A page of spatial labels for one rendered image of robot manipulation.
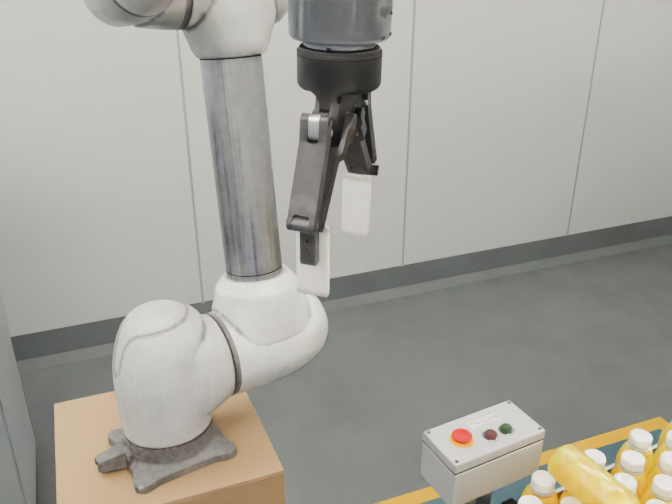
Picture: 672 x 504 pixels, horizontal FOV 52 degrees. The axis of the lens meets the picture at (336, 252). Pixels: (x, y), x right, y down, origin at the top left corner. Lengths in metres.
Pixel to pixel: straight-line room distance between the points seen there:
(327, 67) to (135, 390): 0.72
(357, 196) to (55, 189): 2.69
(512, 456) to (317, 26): 0.93
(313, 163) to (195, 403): 0.70
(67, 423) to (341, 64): 1.02
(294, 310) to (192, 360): 0.20
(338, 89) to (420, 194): 3.27
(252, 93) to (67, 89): 2.14
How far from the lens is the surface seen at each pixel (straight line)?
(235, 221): 1.18
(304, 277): 0.63
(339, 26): 0.58
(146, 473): 1.25
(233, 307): 1.21
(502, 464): 1.32
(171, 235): 3.47
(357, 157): 0.71
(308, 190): 0.58
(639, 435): 1.43
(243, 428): 1.34
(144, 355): 1.15
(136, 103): 3.26
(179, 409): 1.19
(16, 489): 2.51
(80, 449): 1.37
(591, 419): 3.25
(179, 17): 1.10
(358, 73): 0.60
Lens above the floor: 1.93
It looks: 26 degrees down
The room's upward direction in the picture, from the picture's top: straight up
